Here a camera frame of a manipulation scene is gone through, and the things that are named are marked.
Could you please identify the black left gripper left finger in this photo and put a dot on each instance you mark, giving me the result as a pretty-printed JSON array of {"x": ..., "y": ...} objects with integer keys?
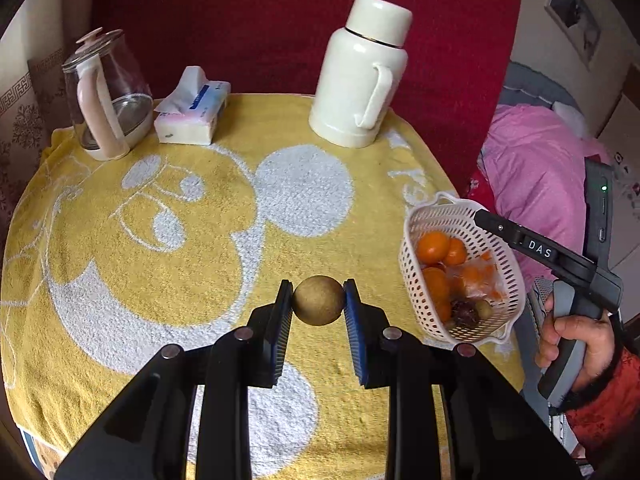
[{"x": 182, "y": 396}]

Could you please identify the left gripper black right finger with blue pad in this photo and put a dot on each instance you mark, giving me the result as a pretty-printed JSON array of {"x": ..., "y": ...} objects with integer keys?
[{"x": 448, "y": 407}]

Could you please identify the plastic bag of orange fruit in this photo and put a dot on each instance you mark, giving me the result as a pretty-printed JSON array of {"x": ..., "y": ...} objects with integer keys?
[{"x": 477, "y": 278}]

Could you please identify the dark purple passion fruit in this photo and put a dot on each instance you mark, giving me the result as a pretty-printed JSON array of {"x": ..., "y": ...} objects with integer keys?
[{"x": 464, "y": 313}]

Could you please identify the white plastic basket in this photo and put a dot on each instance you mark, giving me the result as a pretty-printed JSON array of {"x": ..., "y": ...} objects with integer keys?
[{"x": 455, "y": 217}]

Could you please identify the small orange kumquat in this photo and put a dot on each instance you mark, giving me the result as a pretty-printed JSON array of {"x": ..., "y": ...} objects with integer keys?
[{"x": 456, "y": 254}]

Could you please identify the large orange mandarin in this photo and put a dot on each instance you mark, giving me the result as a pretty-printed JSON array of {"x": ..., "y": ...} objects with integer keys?
[{"x": 438, "y": 287}]

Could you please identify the brown round longan fruit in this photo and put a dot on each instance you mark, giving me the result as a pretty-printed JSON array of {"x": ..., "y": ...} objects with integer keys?
[{"x": 318, "y": 300}]

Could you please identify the small green brown fruit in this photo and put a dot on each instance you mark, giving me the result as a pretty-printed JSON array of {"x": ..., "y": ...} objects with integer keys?
[{"x": 484, "y": 309}]

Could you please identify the red patterned sleeve forearm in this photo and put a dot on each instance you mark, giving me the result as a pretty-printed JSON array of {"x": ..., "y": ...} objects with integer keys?
[{"x": 601, "y": 412}]

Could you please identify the person's right hand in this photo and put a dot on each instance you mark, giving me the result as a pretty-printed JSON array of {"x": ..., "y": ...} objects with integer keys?
[{"x": 598, "y": 337}]

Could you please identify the pink duvet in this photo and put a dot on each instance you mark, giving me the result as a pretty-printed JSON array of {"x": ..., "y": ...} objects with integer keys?
[{"x": 531, "y": 170}]

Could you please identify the white wardrobe with stickers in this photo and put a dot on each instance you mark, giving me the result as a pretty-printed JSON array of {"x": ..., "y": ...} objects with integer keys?
[{"x": 620, "y": 136}]

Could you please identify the yellow white towel cloth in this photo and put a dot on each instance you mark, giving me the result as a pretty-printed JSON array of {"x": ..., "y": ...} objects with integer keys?
[{"x": 106, "y": 262}]

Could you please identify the cream thermos flask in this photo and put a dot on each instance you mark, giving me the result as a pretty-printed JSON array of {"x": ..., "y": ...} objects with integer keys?
[{"x": 361, "y": 71}]

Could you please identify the tissue pack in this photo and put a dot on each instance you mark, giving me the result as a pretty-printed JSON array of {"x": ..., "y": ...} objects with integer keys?
[{"x": 189, "y": 115}]

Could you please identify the glass electric kettle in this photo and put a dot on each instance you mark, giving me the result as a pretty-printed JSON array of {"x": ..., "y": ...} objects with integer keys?
[{"x": 110, "y": 102}]

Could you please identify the patterned beige curtain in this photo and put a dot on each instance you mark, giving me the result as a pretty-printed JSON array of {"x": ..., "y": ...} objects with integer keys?
[{"x": 36, "y": 38}]

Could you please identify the framed wall picture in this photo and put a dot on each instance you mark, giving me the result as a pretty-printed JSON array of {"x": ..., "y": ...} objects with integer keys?
[{"x": 578, "y": 24}]

